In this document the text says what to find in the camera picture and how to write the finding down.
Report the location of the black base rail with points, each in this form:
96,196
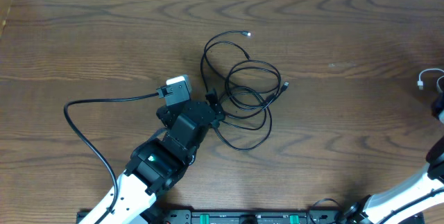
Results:
315,215

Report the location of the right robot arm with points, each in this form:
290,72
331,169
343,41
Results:
419,192

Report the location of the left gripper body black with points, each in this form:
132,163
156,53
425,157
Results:
200,111

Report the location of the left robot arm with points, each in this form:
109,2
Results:
160,162

